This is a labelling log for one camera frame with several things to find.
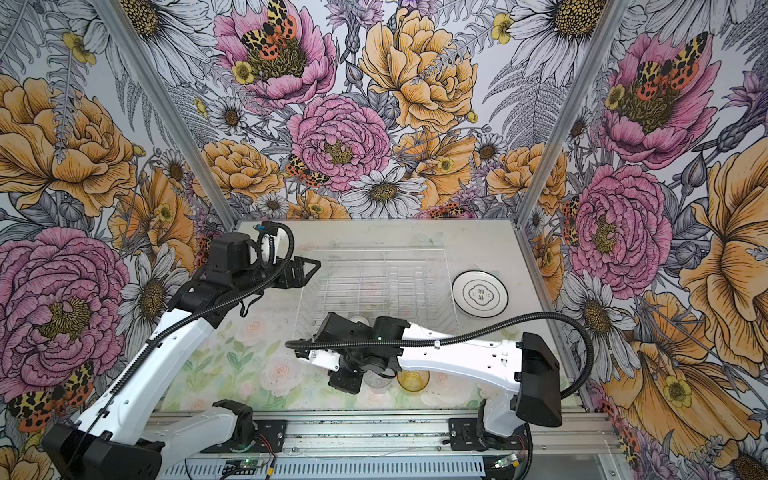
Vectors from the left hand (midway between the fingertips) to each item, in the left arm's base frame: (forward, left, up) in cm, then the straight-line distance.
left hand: (305, 273), depth 74 cm
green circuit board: (-35, +14, -27) cm, 46 cm away
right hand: (-22, -10, -11) cm, 26 cm away
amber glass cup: (-18, -27, -26) cm, 41 cm away
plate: (+8, -49, -23) cm, 55 cm away
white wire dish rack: (+11, -29, -23) cm, 38 cm away
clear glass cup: (-24, -18, -6) cm, 30 cm away
